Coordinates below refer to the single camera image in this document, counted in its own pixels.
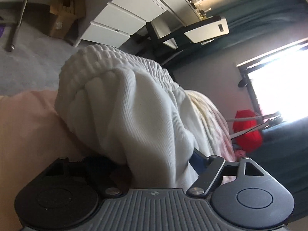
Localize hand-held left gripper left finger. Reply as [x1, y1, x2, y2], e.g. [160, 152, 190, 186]
[45, 157, 124, 197]

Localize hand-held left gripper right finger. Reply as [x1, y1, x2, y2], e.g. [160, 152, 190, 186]
[186, 148, 265, 197]

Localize white ribbed pants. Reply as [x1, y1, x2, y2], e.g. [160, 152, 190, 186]
[54, 44, 213, 189]

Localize floral pink blanket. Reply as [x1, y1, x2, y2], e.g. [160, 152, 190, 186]
[185, 90, 238, 181]

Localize red bag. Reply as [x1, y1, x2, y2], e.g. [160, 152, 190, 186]
[232, 110, 264, 153]

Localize pink bed sheet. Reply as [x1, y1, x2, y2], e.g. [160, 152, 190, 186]
[0, 90, 133, 231]

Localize bright window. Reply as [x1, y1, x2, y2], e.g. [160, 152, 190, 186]
[236, 38, 308, 124]

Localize black and white chair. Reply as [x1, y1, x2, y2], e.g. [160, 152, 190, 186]
[131, 20, 205, 66]

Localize white box appliance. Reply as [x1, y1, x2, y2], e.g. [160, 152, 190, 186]
[185, 16, 230, 44]

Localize white drawer cabinet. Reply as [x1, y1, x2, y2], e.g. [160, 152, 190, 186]
[79, 0, 169, 48]

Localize white dressing table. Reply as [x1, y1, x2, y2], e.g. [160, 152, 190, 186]
[147, 0, 212, 50]

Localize cardboard box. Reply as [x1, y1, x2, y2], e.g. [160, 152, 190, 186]
[49, 0, 86, 39]

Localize row of small bottles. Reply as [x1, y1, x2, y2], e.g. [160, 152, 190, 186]
[179, 0, 213, 20]

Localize metal pole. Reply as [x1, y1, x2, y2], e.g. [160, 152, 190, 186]
[6, 0, 34, 52]

